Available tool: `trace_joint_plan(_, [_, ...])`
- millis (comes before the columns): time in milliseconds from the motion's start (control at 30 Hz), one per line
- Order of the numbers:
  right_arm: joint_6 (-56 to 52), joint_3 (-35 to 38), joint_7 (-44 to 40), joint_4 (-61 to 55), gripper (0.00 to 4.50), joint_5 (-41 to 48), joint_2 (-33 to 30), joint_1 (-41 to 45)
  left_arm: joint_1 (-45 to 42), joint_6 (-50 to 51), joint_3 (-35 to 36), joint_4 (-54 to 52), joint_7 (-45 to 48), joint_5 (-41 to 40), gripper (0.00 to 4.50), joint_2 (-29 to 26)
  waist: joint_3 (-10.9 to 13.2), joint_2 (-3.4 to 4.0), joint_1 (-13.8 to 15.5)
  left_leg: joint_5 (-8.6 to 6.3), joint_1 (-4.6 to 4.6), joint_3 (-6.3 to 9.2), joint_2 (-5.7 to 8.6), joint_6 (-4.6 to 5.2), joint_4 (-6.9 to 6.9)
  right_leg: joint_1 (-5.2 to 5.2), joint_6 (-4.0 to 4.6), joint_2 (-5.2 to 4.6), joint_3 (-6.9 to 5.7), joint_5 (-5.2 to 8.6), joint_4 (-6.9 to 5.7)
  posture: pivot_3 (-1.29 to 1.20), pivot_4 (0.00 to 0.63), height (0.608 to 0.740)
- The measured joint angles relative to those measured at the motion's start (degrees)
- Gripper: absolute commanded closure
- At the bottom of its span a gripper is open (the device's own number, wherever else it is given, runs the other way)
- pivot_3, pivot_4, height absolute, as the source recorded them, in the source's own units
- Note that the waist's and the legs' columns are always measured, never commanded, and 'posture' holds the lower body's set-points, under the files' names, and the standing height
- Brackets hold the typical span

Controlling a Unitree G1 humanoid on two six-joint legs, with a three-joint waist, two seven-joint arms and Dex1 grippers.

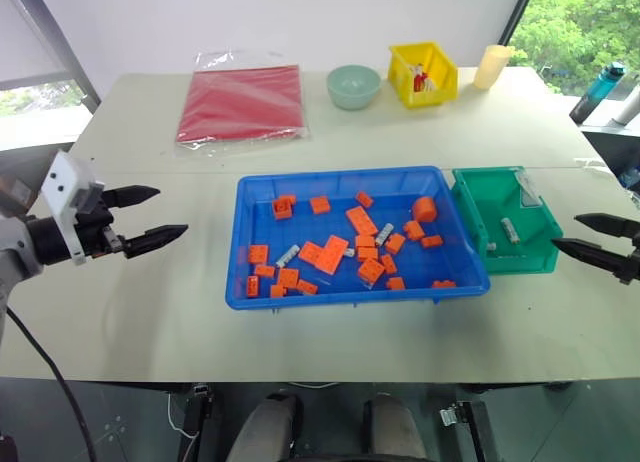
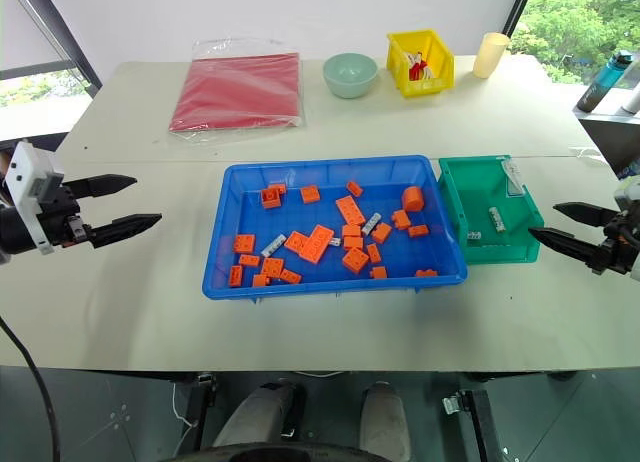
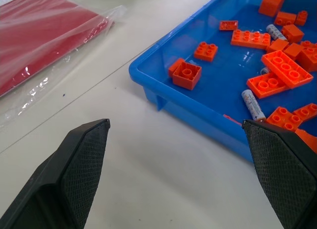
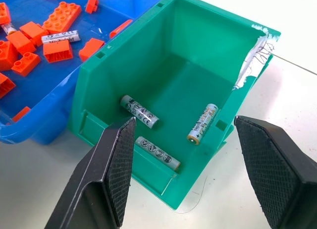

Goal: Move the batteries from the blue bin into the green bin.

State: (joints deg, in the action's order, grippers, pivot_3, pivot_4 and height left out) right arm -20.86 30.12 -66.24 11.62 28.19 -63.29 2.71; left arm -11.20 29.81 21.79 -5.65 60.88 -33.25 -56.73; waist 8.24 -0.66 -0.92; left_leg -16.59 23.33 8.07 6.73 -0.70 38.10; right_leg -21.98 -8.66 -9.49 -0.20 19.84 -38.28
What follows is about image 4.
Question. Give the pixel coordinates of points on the green plastic storage bin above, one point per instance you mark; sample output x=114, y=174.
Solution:
x=158, y=95

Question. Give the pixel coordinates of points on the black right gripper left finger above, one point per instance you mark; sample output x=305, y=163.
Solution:
x=99, y=179

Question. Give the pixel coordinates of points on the white scribbled tape label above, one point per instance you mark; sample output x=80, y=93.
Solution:
x=255, y=58

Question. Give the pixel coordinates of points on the white AA battery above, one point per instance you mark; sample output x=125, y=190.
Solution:
x=60, y=37
x=157, y=153
x=203, y=124
x=7, y=28
x=139, y=111

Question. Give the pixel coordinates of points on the orange 2x4 plastic building brick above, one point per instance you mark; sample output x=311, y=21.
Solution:
x=62, y=17

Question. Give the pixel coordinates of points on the blue plastic storage bin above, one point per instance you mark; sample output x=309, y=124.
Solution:
x=52, y=90

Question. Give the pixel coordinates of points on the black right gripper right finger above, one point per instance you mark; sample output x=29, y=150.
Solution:
x=280, y=169

